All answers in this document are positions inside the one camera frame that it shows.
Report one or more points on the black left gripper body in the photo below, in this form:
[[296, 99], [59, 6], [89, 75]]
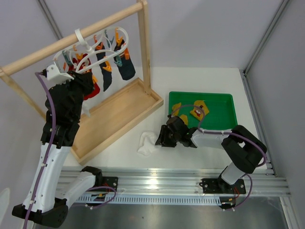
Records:
[[79, 87]]

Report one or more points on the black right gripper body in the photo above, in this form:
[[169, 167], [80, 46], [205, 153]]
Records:
[[176, 136]]

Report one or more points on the white sock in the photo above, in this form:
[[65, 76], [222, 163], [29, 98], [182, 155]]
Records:
[[147, 143], [86, 108]]

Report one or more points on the yellow sock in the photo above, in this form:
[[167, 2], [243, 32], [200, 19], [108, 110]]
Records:
[[200, 110], [176, 112]]

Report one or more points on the white plastic clip hanger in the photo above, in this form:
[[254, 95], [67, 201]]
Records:
[[114, 39]]

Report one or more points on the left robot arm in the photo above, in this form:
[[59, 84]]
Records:
[[64, 103]]

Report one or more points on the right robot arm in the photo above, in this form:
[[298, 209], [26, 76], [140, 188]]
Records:
[[245, 150]]

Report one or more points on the red sock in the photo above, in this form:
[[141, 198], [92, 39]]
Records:
[[96, 88]]

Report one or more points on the wooden drying rack stand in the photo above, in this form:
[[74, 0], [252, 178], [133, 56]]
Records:
[[117, 114]]

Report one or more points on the green plastic tray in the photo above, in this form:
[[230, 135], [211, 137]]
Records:
[[222, 113]]

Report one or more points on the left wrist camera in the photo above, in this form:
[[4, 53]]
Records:
[[54, 73]]

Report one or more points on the aluminium mounting rail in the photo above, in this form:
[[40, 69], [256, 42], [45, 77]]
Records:
[[180, 187]]

